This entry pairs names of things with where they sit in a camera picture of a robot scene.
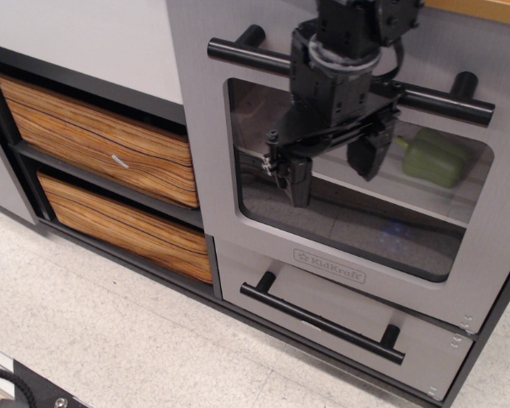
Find grey bottom drawer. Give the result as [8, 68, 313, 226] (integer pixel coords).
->
[216, 241, 473, 400]

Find green toy pepper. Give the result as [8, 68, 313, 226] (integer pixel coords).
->
[397, 128, 470, 189]

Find dark grey play kitchen cabinet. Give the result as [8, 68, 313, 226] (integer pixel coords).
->
[0, 1, 510, 407]

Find black drawer handle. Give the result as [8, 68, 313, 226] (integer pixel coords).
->
[240, 271, 405, 366]

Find wood pattern bin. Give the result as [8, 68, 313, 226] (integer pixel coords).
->
[0, 71, 199, 209]
[37, 171, 213, 284]

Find upper wood pattern bin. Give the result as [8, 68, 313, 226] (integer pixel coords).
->
[0, 71, 199, 209]

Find lower wood pattern bin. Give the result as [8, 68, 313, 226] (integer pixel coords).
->
[37, 171, 213, 284]

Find black braided cable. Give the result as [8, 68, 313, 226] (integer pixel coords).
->
[0, 368, 35, 408]

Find grey toy oven door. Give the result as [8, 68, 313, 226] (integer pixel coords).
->
[167, 1, 510, 333]

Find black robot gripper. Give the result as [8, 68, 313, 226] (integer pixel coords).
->
[263, 27, 402, 207]

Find black oven door handle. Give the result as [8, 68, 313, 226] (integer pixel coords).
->
[207, 24, 496, 128]

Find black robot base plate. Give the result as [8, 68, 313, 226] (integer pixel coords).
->
[13, 360, 88, 408]

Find grey oven rack shelf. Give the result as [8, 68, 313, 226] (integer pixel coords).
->
[236, 145, 481, 235]

